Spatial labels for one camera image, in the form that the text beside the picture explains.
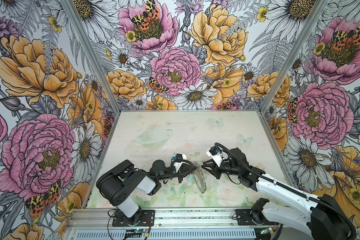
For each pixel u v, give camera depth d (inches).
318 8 28.3
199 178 28.7
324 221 15.7
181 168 28.2
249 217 28.6
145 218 28.9
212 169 28.0
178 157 27.1
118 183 18.5
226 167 27.0
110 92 43.0
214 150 26.7
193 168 30.0
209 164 29.7
